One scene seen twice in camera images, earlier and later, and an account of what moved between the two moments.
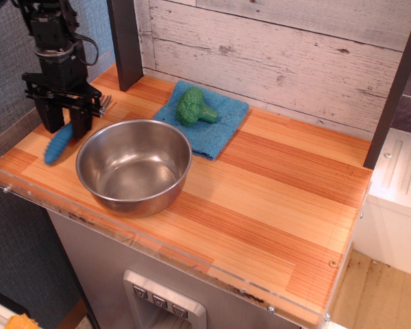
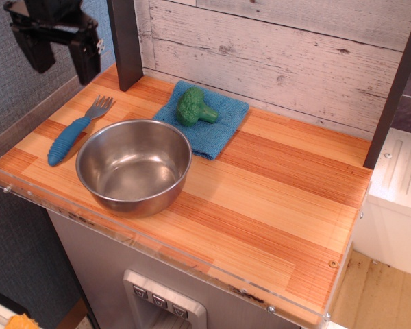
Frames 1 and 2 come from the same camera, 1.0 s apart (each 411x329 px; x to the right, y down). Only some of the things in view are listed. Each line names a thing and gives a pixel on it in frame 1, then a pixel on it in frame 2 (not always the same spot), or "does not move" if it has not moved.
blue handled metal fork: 63,138 does not move
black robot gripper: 64,79 to 62,20
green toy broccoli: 191,107 does not move
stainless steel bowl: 134,168 does not move
